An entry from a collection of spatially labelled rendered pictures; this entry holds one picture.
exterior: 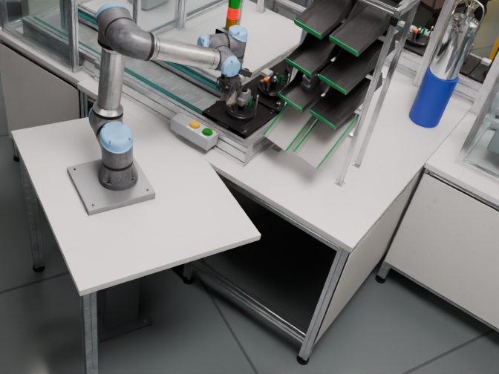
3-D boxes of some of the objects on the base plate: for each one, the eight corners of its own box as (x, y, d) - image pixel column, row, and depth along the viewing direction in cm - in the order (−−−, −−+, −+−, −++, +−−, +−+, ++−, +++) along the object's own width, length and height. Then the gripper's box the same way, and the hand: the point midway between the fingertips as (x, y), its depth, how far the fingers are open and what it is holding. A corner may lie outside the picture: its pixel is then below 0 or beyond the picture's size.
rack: (341, 187, 259) (401, 14, 206) (271, 148, 272) (310, -25, 219) (363, 165, 273) (425, -3, 220) (295, 128, 286) (338, -39, 233)
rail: (243, 167, 259) (247, 147, 252) (93, 79, 290) (93, 59, 283) (251, 161, 263) (255, 142, 255) (102, 75, 294) (102, 56, 286)
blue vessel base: (431, 132, 301) (451, 86, 283) (403, 118, 307) (422, 72, 289) (442, 119, 312) (463, 74, 294) (415, 106, 317) (434, 61, 299)
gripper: (217, 63, 241) (211, 107, 255) (235, 73, 237) (228, 116, 251) (229, 56, 246) (223, 99, 260) (247, 65, 243) (240, 108, 257)
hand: (229, 102), depth 257 cm, fingers closed
